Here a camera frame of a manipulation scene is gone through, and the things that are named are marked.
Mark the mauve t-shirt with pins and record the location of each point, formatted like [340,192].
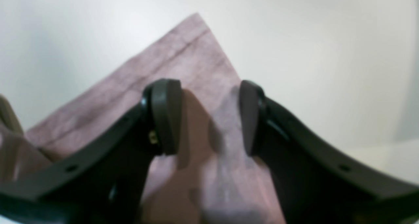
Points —
[211,180]

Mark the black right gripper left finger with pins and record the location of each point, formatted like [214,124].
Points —
[103,182]

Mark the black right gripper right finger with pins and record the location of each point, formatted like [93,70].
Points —
[316,183]

